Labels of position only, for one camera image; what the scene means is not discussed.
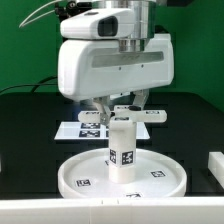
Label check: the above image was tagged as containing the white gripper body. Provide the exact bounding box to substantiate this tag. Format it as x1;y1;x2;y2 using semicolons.
58;34;174;101

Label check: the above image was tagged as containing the white cable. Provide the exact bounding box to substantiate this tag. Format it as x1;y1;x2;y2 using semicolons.
18;0;68;29

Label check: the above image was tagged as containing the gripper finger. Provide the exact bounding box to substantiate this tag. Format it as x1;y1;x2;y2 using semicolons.
129;89;149;111
93;96;111;126

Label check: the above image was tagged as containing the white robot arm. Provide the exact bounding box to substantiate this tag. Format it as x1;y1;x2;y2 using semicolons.
58;0;194;125

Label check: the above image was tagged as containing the white obstacle wall block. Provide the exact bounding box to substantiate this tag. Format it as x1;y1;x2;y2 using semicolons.
208;152;224;189

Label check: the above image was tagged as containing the white cross table base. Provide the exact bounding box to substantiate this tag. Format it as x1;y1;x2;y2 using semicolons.
78;105;167;125

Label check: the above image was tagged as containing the white marker board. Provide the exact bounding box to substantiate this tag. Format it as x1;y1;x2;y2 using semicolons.
54;121;151;142

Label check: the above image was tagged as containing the white front obstacle wall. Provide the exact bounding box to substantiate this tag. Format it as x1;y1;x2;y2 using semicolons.
0;197;224;224

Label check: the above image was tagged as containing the black cable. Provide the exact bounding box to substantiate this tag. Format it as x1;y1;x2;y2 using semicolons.
0;74;59;96

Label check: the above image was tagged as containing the white round table top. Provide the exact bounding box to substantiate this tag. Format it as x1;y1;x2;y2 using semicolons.
58;148;187;198

